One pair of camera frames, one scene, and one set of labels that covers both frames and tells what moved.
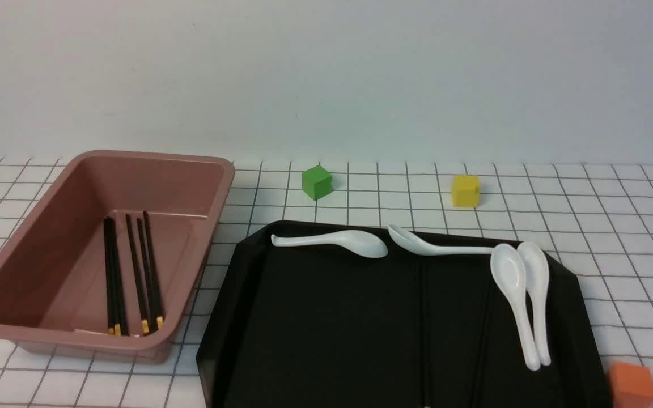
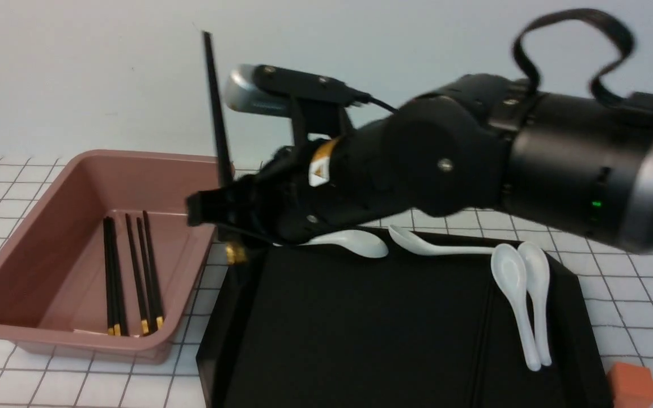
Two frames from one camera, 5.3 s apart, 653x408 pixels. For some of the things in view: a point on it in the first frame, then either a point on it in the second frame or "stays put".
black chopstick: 425,332 → 234,242
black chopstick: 159,319 stays put
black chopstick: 110,326 stays put
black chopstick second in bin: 117,292 stays put
